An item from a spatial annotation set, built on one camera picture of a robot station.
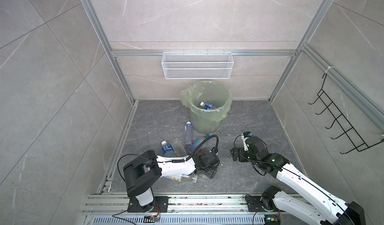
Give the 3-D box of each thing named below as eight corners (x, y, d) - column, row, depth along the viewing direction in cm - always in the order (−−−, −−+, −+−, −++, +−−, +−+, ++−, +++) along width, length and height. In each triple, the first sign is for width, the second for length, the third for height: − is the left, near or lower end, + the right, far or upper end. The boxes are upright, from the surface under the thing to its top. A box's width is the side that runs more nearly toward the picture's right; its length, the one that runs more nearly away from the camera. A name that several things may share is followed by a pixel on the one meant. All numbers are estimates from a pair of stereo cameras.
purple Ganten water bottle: (184, 147, 96) (183, 143, 92) (185, 124, 107) (185, 120, 104) (193, 147, 96) (193, 143, 92) (193, 124, 107) (193, 120, 104)
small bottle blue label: (164, 159, 91) (162, 155, 86) (162, 145, 97) (160, 140, 92) (175, 156, 92) (174, 152, 87) (172, 142, 98) (171, 138, 93)
